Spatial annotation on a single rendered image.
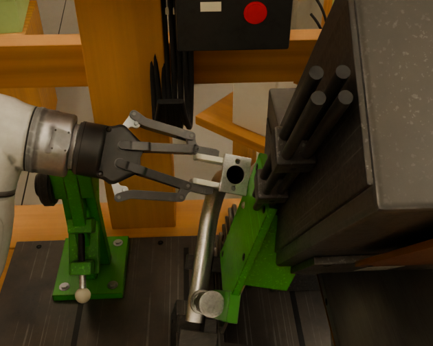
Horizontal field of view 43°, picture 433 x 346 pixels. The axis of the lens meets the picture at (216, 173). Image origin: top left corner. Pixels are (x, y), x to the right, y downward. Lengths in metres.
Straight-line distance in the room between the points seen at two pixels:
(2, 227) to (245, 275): 0.33
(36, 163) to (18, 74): 0.40
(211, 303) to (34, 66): 0.58
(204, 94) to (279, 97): 2.46
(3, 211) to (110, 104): 0.34
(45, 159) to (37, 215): 0.56
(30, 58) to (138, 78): 0.23
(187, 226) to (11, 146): 0.56
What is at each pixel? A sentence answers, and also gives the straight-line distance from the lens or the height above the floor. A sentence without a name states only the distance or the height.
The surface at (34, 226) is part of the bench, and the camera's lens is 1.28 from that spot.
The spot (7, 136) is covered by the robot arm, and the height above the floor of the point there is 1.33.
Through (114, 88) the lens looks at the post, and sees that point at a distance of 1.01.
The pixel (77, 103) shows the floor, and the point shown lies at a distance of 3.42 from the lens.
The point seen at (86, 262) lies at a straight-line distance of 1.01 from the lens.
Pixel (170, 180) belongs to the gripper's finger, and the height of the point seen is 1.24.
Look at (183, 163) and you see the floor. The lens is 2.83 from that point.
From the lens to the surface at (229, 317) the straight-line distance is 0.79.
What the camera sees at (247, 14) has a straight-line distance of 0.83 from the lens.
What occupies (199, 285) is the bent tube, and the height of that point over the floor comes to 1.04.
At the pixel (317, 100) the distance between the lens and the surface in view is 0.34.
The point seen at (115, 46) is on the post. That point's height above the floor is 1.31.
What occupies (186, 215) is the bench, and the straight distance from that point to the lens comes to 1.24.
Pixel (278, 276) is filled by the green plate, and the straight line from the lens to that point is 0.79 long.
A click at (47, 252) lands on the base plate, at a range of 1.18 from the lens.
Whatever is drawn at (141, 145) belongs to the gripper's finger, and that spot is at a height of 1.28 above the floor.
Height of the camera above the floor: 1.73
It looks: 39 degrees down
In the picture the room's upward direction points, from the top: straight up
